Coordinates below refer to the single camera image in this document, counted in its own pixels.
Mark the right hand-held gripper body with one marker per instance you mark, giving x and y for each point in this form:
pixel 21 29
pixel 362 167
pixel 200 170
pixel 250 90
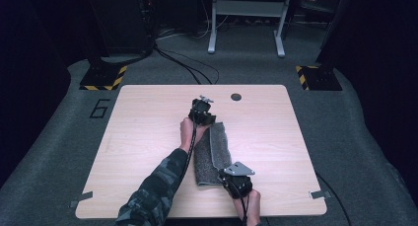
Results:
pixel 239 183

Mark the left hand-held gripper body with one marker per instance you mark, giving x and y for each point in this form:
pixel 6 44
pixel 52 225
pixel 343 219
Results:
pixel 200 112

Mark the gray towel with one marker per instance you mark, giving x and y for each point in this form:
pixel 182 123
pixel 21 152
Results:
pixel 213 153

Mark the person's left hand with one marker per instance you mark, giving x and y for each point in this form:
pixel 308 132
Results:
pixel 188 134

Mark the person's right hand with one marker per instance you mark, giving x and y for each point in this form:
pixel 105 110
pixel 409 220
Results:
pixel 250 208

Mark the black table grommet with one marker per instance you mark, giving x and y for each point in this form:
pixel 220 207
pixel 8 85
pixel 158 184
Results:
pixel 236 97

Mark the gray tape strip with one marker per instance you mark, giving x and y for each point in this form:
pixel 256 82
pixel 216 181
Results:
pixel 80 198
pixel 319 194

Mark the black stand with striped base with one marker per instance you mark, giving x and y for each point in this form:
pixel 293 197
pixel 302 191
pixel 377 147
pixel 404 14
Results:
pixel 318 78
pixel 103 78

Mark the black cabinet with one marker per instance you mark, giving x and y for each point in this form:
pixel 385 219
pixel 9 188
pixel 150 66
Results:
pixel 120 22

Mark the dark curtain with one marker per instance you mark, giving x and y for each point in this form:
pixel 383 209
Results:
pixel 29 88
pixel 384 71

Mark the white metal frame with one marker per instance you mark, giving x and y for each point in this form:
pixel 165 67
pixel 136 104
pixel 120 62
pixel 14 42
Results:
pixel 247 8

